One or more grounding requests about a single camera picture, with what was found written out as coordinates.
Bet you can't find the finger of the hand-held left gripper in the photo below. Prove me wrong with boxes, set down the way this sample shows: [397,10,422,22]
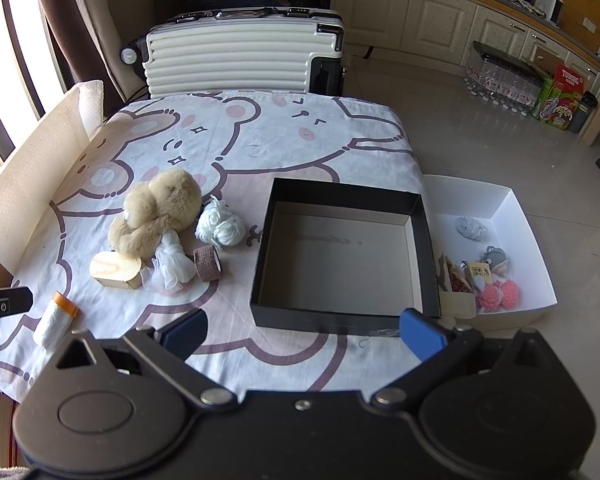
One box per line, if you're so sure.
[0,285,34,341]

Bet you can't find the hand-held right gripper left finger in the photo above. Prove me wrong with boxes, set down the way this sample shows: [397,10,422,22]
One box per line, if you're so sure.
[49,307,238,409]

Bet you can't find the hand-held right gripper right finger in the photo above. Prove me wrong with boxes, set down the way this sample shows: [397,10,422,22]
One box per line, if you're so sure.
[371,307,574,407]

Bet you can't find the oval wooden board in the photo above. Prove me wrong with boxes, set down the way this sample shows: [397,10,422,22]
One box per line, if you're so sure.
[90,251,144,291]

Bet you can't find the black square box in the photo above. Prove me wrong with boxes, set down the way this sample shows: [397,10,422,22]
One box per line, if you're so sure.
[250,177,442,335]

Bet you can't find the white yarn ball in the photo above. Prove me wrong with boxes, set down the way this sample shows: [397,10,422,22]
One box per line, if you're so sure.
[195,196,247,250]

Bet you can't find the beige plush toy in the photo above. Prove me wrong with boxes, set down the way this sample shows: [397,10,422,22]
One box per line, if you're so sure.
[107,169,204,261]

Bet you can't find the snack packet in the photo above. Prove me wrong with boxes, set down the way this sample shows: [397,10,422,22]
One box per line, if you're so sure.
[444,255,476,294]

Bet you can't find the brown tape roll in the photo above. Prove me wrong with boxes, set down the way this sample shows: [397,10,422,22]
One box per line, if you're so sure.
[193,246,224,282]

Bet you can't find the grey knitted piece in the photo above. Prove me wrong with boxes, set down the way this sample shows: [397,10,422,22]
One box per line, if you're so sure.
[455,216,490,244]

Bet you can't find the beige honeycomb cardboard sheet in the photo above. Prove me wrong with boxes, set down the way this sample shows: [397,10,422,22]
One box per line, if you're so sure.
[0,85,90,277]

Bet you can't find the white cardboard box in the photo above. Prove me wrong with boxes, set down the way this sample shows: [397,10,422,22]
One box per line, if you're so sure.
[422,174,559,332]

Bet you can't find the bear printed blanket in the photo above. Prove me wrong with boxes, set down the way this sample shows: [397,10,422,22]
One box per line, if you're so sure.
[0,91,426,404]

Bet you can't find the dark window railing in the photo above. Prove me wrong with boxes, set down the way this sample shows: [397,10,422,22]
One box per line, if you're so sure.
[0,0,48,161]

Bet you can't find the green carton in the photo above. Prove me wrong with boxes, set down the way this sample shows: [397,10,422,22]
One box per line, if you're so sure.
[532,77,584,131]

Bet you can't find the pack of water bottles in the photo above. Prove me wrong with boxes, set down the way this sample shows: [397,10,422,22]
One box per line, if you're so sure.
[465,41,554,117]

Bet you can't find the black trash bin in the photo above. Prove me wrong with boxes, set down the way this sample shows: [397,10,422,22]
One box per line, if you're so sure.
[567,91,600,135]

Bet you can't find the white ribbed suitcase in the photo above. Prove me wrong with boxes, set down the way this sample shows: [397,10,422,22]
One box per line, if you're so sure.
[120,6,346,99]

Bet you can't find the red carton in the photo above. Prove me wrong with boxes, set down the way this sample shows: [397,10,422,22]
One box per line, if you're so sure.
[550,64,585,97]

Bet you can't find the cream kitchen cabinets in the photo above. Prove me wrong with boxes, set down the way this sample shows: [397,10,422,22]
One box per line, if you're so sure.
[330,0,600,92]

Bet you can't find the white countertop appliance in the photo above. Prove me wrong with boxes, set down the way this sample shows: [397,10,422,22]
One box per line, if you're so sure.
[535,0,565,25]

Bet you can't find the grey mouse keychain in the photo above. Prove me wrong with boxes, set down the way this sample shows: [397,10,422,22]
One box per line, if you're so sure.
[481,246,512,276]

